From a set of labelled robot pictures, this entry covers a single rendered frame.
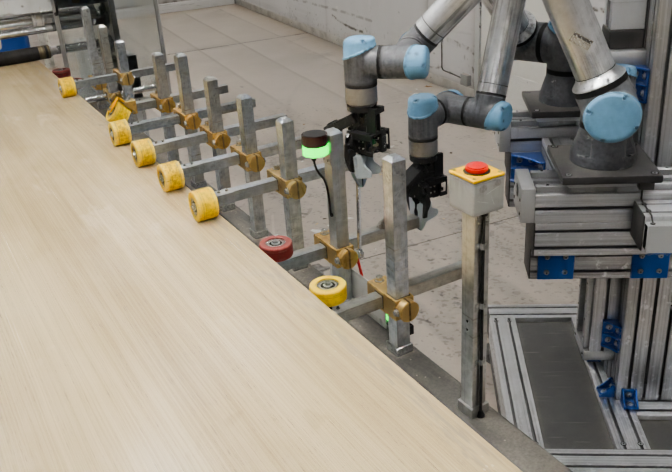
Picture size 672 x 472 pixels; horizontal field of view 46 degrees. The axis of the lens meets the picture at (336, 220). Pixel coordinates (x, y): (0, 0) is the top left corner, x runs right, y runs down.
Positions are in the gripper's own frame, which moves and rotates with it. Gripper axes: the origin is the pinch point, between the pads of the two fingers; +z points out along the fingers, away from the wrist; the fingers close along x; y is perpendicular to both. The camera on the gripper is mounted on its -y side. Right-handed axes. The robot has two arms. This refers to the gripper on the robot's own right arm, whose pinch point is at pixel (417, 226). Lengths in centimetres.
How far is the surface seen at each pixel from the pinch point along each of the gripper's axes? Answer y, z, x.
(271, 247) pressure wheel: -43.6, -8.1, -2.0
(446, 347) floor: 46, 83, 47
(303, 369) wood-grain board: -60, -8, -48
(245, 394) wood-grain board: -72, -8, -49
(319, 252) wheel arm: -30.8, -2.6, -1.5
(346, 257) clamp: -27.2, -3.0, -8.5
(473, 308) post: -28, -13, -57
